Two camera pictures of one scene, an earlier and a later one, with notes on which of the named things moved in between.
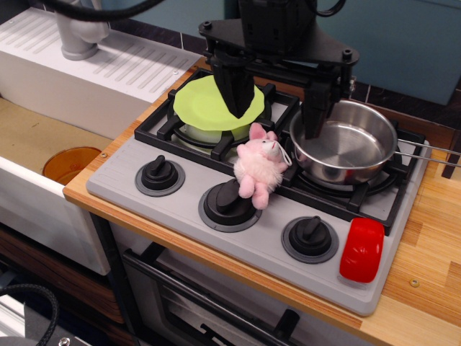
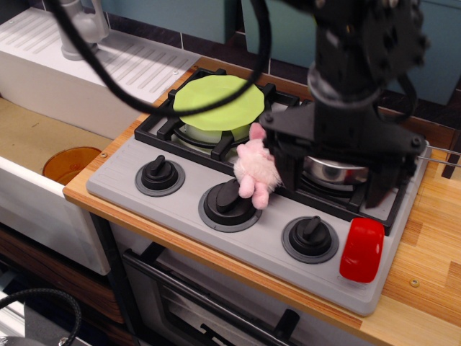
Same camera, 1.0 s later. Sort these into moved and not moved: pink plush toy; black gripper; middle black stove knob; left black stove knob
Moved: black gripper
Not moved: pink plush toy; middle black stove knob; left black stove knob
